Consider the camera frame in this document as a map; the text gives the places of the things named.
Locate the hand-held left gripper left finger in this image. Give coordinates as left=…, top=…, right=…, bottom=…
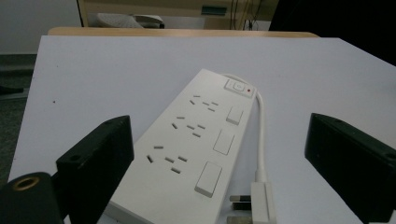
left=55, top=115, right=135, bottom=224

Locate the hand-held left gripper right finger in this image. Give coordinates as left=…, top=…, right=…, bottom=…
left=304, top=112, right=396, bottom=224

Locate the white power strip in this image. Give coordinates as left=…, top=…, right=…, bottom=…
left=104, top=68, right=258, bottom=224

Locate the white power plug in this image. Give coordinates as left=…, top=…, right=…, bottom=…
left=226, top=181, right=278, bottom=224

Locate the white chair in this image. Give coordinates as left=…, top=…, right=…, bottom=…
left=95, top=12, right=166, bottom=30

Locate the wooden table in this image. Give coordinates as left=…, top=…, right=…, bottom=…
left=47, top=26, right=320, bottom=39

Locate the white power cable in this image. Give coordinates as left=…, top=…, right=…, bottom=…
left=221, top=73, right=269, bottom=185

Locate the bundle of dark cables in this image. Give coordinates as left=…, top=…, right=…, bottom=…
left=229, top=0, right=263, bottom=31

